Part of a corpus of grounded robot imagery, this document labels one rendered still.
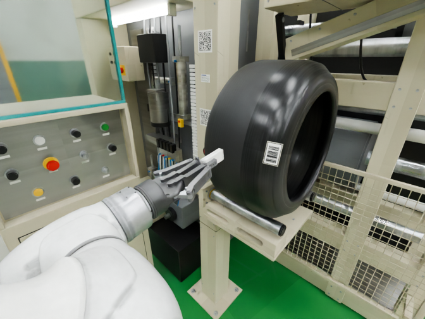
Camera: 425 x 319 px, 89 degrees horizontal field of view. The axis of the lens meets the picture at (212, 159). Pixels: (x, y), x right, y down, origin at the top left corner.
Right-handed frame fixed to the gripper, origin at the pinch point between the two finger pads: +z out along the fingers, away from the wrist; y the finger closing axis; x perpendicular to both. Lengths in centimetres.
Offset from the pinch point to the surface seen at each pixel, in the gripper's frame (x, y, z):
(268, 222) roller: 33.4, -6.5, 17.9
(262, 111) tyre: -8.1, -4.3, 16.1
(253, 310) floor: 127, 5, 26
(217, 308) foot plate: 124, 22, 11
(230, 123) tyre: -4.2, 4.5, 13.1
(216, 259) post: 85, 25, 18
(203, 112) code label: 2.2, 33.1, 29.4
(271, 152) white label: 0.8, -9.4, 12.1
